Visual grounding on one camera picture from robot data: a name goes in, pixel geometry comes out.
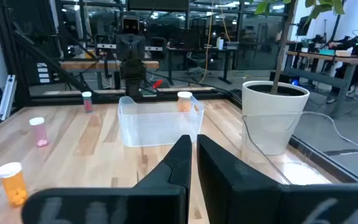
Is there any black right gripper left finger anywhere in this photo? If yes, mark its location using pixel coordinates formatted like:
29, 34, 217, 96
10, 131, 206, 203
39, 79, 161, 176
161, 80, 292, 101
21, 134, 193, 224

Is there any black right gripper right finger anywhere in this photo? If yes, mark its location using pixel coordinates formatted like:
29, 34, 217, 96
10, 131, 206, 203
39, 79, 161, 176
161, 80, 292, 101
196, 134, 358, 224

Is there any red pill bottle white cap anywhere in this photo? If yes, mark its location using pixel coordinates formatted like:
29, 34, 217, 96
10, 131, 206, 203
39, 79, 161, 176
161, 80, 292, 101
81, 91, 94, 114

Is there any clear plastic bin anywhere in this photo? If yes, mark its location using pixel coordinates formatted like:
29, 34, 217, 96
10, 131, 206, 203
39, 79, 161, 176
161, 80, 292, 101
240, 111, 335, 187

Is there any frosted plastic bin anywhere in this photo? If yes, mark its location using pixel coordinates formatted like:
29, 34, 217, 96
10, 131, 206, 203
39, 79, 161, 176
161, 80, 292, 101
117, 95, 204, 148

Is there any large orange pill bottle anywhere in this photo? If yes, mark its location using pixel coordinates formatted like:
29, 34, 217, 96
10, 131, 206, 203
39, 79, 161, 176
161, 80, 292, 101
177, 90, 198, 113

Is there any wooden top workbench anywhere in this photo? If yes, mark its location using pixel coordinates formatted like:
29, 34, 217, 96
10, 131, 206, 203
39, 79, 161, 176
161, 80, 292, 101
59, 60, 160, 91

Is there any white plant pot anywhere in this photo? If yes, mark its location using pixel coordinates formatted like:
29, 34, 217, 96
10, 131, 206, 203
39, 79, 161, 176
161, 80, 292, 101
241, 80, 310, 156

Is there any black desk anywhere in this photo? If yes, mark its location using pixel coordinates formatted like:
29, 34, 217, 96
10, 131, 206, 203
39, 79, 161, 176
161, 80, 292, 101
165, 46, 239, 85

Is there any silver aluminium extrusion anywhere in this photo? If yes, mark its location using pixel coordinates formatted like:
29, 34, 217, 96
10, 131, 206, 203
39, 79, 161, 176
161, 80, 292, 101
0, 74, 17, 121

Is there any green leafy plant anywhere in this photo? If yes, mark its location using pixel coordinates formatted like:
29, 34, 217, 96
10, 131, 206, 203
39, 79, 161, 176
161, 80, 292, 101
253, 0, 346, 95

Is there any small white bottle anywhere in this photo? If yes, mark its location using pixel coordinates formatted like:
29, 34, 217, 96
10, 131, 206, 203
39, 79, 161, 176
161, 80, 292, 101
0, 161, 30, 208

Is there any black monitor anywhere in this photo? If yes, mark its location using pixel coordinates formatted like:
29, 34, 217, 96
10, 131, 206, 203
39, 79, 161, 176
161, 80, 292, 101
296, 15, 313, 37

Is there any wooden top desk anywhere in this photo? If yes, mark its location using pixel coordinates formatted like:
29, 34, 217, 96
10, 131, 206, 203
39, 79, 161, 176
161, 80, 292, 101
283, 49, 358, 118

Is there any yellow hanging cable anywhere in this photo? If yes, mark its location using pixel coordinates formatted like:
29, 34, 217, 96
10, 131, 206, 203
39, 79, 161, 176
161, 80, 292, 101
198, 0, 214, 84

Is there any white cable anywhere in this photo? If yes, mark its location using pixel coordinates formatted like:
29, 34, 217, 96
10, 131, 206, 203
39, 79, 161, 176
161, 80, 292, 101
301, 111, 358, 157

